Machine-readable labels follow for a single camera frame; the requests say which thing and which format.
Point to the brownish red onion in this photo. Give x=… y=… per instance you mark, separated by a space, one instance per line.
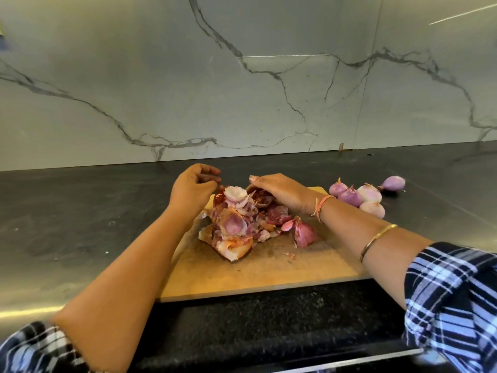
x=370 y=192

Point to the small brown wall-edge object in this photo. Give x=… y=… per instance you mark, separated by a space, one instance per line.
x=340 y=148

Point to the pile of onion peels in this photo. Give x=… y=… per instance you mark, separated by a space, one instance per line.
x=233 y=225

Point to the wooden cutting board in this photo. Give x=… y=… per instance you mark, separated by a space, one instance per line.
x=272 y=272

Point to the red onion with pale patch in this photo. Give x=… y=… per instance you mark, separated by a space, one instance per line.
x=393 y=183

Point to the metal counter edge strip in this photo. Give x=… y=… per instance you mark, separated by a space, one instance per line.
x=349 y=361

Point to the person's right forearm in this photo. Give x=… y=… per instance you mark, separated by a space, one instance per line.
x=373 y=244

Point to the person's left forearm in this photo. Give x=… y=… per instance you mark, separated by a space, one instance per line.
x=124 y=291

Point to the black white plaid sleeve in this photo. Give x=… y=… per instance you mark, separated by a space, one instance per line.
x=35 y=349

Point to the person's right hand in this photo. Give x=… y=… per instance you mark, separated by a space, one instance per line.
x=283 y=190

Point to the small red onion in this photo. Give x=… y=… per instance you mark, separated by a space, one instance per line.
x=338 y=187

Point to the person's left hand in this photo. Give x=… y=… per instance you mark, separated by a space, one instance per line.
x=194 y=192

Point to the gold bangle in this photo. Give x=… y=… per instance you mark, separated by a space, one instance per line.
x=377 y=241

